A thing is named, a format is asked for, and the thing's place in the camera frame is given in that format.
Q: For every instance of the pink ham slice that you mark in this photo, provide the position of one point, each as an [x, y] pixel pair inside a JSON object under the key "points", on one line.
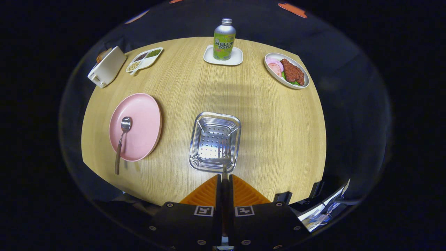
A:
{"points": [[273, 61], [276, 70]]}

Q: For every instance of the black table clamp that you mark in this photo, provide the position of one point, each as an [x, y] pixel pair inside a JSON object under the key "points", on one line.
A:
{"points": [[317, 190]]}

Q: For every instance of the perforated metal basket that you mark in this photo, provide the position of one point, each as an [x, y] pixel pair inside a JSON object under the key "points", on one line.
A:
{"points": [[214, 139]]}

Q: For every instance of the pile of dark red beans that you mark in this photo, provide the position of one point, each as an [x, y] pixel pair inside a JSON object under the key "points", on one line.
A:
{"points": [[141, 56]]}

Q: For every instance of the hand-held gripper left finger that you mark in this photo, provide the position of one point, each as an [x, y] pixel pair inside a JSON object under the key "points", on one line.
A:
{"points": [[218, 209]]}

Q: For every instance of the pile of yellow soybeans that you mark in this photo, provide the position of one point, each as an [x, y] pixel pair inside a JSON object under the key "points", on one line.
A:
{"points": [[134, 66]]}

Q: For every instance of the brown meat piece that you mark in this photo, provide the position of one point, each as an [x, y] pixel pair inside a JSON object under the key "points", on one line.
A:
{"points": [[292, 71]]}

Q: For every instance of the white divided dish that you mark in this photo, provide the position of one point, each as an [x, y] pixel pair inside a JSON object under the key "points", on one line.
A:
{"points": [[148, 63]]}

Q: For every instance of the white toaster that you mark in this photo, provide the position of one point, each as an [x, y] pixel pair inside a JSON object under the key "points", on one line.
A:
{"points": [[108, 68]]}

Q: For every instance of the pink round plate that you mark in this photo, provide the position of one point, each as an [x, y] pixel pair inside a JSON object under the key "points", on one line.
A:
{"points": [[143, 122]]}

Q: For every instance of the green lettuce leaf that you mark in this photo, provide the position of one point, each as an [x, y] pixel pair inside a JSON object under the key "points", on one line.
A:
{"points": [[294, 83]]}

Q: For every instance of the green soda bottle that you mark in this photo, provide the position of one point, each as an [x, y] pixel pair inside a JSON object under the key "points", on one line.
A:
{"points": [[224, 43]]}

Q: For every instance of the white oval plate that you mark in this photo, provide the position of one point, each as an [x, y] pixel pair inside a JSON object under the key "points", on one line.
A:
{"points": [[275, 78]]}

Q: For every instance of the pile of green beans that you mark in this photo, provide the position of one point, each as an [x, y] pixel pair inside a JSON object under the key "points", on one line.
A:
{"points": [[153, 53]]}

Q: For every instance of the white square coaster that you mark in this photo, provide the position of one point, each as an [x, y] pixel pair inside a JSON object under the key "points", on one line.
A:
{"points": [[209, 57]]}

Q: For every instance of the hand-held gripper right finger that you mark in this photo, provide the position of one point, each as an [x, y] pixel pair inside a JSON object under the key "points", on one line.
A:
{"points": [[232, 209]]}

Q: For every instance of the toasted bread slices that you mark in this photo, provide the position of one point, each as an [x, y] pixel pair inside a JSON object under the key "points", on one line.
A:
{"points": [[102, 55]]}

